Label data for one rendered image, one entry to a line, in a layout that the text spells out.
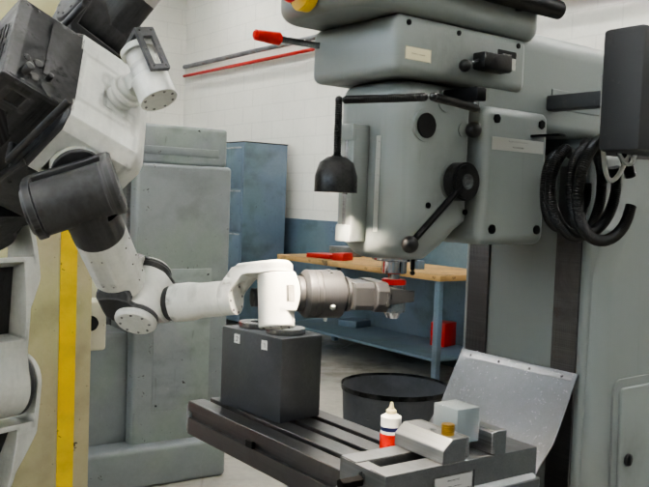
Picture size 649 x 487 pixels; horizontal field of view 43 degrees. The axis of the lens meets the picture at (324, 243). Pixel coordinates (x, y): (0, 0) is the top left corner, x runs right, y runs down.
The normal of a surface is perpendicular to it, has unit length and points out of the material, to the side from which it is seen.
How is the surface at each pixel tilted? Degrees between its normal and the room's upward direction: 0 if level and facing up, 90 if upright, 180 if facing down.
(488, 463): 90
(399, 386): 86
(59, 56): 59
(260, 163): 90
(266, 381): 90
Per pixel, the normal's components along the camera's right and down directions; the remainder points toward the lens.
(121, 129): 0.73, -0.47
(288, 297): 0.33, -0.21
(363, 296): 0.32, 0.07
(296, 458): -0.79, 0.00
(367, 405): -0.55, 0.09
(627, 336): 0.61, 0.04
